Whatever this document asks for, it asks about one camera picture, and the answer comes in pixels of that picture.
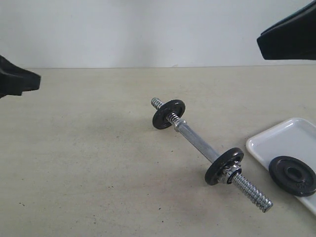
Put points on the black weight plate end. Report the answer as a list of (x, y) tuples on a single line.
[(167, 113)]

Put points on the black weight plate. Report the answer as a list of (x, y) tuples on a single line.
[(226, 159), (293, 176)]

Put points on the chrome threaded dumbbell bar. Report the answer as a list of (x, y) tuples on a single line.
[(246, 187)]

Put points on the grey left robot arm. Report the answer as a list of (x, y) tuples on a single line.
[(15, 80)]

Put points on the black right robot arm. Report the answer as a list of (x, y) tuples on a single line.
[(292, 38)]

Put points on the chrome spin-lock collar nut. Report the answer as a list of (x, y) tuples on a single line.
[(230, 171)]

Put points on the white rectangular tray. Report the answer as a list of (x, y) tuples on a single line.
[(295, 137)]

